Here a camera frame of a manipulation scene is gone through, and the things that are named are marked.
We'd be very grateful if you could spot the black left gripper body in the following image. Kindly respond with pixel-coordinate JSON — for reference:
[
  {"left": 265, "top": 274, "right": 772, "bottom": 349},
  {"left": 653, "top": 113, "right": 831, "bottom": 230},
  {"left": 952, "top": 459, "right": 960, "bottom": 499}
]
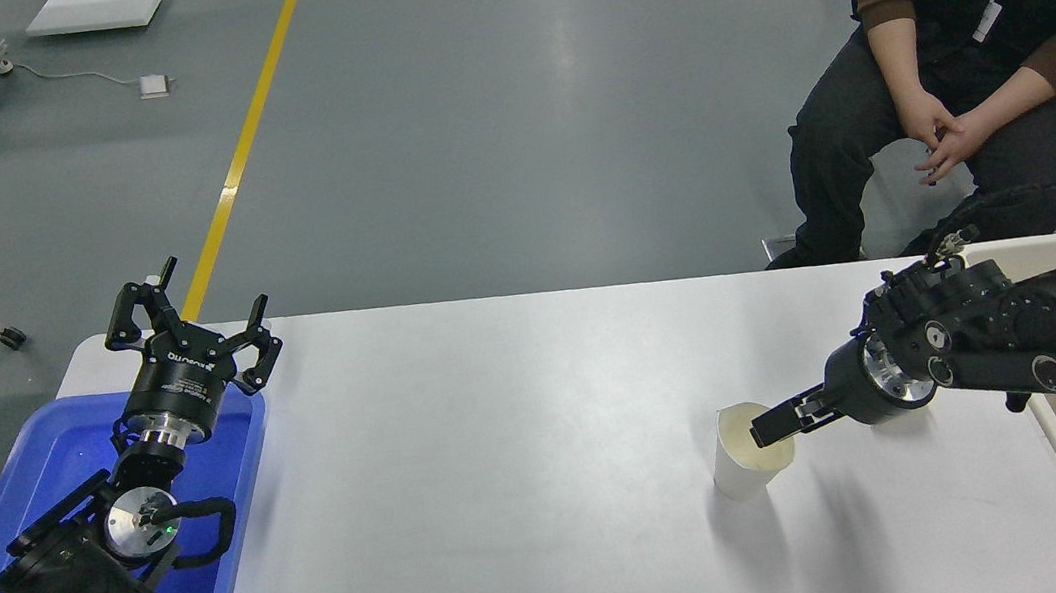
[{"left": 110, "top": 320, "right": 249, "bottom": 444}]

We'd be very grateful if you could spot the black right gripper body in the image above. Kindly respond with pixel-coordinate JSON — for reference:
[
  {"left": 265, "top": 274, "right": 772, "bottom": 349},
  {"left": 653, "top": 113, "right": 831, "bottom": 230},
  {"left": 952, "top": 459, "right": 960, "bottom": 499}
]
[{"left": 818, "top": 333, "right": 897, "bottom": 431}]

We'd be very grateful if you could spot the white paper cup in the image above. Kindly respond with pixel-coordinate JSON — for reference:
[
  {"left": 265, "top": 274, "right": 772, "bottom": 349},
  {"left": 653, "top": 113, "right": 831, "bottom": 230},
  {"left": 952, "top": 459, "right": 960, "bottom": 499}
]
[{"left": 705, "top": 396, "right": 802, "bottom": 504}]

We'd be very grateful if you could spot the person's left hand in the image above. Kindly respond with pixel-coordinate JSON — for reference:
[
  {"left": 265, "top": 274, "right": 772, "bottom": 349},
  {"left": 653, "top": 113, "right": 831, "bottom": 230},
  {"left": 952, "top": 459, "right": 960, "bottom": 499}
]
[{"left": 910, "top": 116, "right": 1001, "bottom": 187}]

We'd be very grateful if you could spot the person's right hand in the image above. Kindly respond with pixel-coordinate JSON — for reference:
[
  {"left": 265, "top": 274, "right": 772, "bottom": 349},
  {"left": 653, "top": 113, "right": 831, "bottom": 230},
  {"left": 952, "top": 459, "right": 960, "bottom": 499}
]
[{"left": 893, "top": 78, "right": 967, "bottom": 154}]

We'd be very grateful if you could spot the blue plastic tray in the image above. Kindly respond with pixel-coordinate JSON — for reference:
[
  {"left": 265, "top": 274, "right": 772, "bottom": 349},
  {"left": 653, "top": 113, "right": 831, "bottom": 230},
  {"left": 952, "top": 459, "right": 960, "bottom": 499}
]
[{"left": 0, "top": 373, "right": 289, "bottom": 593}]

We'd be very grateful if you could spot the flat white board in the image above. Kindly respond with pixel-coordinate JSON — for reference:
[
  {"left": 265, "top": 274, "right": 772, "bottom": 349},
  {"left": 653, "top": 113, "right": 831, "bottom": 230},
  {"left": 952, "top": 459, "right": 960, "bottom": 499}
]
[{"left": 21, "top": 0, "right": 173, "bottom": 42}]

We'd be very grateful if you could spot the thin grey floor cable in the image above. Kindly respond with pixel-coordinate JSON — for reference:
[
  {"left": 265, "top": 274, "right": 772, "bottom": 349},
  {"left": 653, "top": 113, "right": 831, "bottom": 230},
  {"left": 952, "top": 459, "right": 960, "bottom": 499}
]
[{"left": 6, "top": 47, "right": 143, "bottom": 103}]

